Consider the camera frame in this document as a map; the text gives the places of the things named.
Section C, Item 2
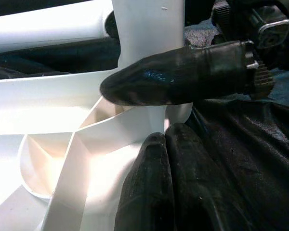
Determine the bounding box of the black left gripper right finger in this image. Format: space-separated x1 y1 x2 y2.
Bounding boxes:
165 122 252 231

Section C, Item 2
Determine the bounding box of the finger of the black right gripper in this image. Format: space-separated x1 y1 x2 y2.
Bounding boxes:
100 40 256 106

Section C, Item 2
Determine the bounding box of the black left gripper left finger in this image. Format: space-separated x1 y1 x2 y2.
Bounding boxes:
114 133 172 231

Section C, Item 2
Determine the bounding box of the white plastic table leg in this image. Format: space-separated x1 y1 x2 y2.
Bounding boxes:
112 0 193 135
0 0 115 55

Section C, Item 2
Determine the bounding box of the white plastic table top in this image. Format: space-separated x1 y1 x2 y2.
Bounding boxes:
0 69 193 231

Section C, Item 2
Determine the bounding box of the black shiny table cover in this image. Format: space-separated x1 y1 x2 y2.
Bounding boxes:
0 0 289 231

